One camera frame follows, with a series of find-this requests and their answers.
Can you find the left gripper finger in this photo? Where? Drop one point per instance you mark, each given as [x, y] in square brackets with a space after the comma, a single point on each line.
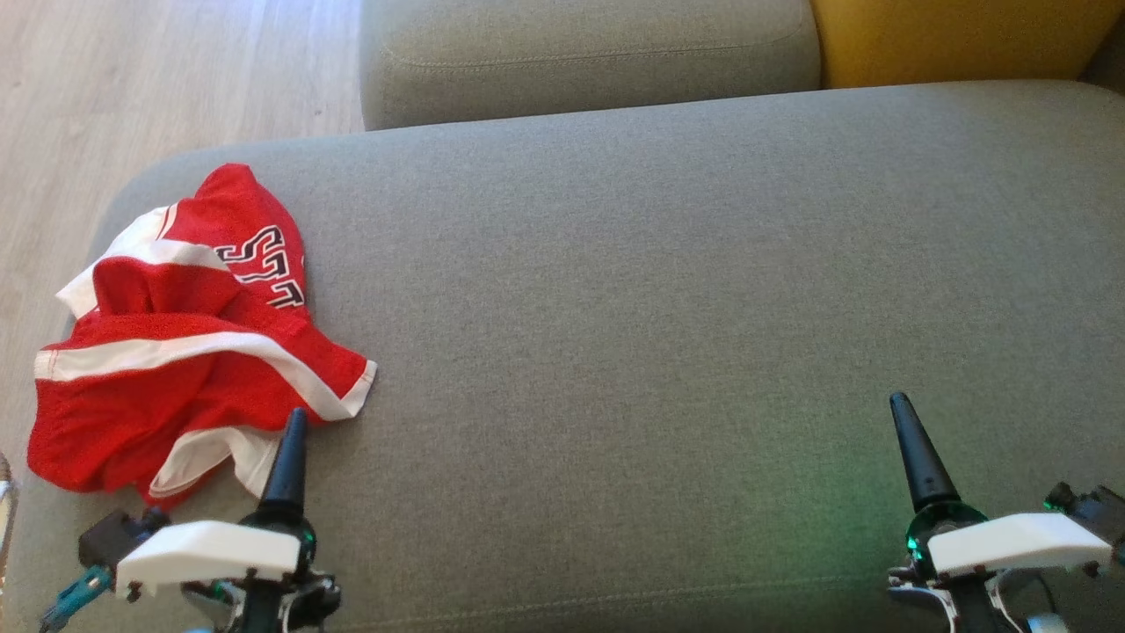
[288, 475]

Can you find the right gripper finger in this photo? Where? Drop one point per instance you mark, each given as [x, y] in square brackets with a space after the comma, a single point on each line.
[921, 466]

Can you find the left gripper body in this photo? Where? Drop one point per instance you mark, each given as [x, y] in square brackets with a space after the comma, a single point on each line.
[211, 554]

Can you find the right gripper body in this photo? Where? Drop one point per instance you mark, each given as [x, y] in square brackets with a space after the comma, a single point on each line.
[1019, 543]

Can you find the red shorts with white trim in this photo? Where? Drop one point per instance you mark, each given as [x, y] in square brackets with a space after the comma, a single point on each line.
[158, 387]

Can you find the red jersey with black lettering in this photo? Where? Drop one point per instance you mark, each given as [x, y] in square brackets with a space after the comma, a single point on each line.
[255, 211]

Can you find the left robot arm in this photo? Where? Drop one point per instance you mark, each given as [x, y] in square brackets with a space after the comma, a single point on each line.
[262, 615]

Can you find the white laundry basket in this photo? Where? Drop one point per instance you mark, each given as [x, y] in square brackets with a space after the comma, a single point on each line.
[7, 501]

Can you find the large grey sofa ottoman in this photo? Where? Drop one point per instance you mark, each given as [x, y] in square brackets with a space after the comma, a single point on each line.
[615, 308]

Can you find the yellow sofa back cushion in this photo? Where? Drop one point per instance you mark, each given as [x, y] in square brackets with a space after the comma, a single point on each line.
[949, 35]

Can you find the grey sofa seat cushion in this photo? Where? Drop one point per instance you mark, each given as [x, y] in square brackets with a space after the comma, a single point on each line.
[571, 53]

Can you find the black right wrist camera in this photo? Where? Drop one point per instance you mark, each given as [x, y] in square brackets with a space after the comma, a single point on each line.
[1094, 510]

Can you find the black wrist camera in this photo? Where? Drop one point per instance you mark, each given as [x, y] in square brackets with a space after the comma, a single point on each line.
[110, 536]
[1094, 510]

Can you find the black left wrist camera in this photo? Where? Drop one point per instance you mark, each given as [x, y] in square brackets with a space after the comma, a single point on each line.
[110, 536]

